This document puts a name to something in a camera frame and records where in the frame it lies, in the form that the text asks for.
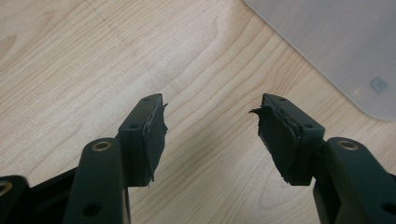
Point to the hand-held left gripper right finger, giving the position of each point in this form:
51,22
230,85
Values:
289,140

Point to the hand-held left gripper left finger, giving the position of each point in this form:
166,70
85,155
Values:
141,146

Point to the clear plastic storage box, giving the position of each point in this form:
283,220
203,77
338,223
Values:
336,40

